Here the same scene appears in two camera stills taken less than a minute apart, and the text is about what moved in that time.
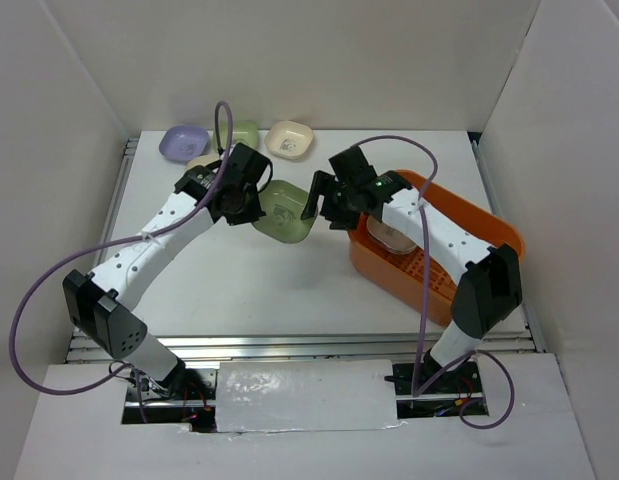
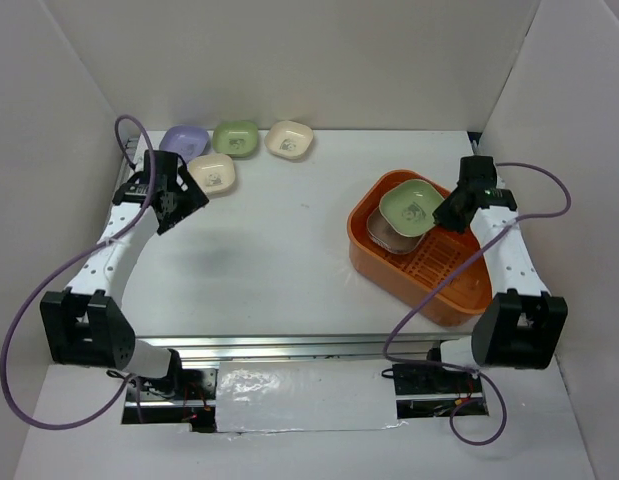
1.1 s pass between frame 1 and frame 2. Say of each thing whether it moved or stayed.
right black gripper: moved
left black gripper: moved
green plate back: stayed
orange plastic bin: stayed
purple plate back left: stayed
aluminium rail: stayed
